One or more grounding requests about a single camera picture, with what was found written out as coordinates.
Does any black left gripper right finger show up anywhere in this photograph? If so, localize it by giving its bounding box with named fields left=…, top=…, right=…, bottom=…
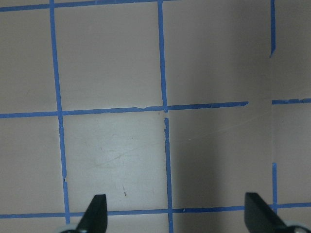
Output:
left=244, top=192, right=288, bottom=233

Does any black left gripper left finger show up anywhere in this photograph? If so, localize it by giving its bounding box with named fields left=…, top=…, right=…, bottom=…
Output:
left=75, top=194, right=107, bottom=233

